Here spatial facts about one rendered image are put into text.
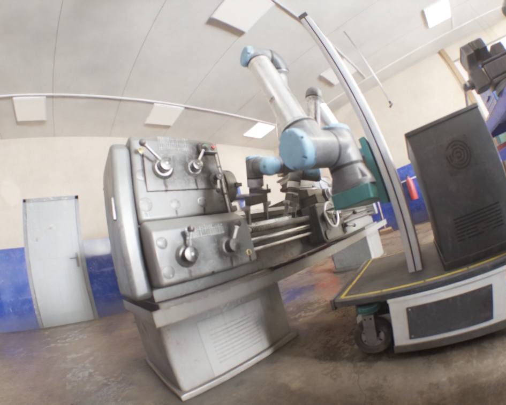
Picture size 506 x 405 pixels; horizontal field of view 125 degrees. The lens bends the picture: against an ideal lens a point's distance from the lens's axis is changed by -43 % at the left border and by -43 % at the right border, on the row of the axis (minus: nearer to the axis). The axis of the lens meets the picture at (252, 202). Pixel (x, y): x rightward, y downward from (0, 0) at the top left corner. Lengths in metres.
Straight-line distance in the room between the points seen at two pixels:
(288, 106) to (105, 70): 3.16
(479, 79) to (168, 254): 1.46
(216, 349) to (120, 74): 3.57
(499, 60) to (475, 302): 0.92
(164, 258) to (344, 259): 2.41
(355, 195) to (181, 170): 0.86
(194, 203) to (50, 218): 3.53
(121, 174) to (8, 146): 4.30
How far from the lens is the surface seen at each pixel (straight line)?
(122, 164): 1.18
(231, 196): 1.61
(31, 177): 4.82
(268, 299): 1.36
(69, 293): 4.28
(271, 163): 1.08
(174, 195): 1.19
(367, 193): 0.85
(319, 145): 0.81
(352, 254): 2.94
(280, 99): 0.95
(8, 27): 3.55
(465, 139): 0.94
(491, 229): 0.95
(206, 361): 1.18
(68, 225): 4.38
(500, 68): 1.17
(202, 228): 1.05
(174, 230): 0.99
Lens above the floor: 0.62
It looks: 11 degrees up
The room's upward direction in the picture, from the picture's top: 15 degrees counter-clockwise
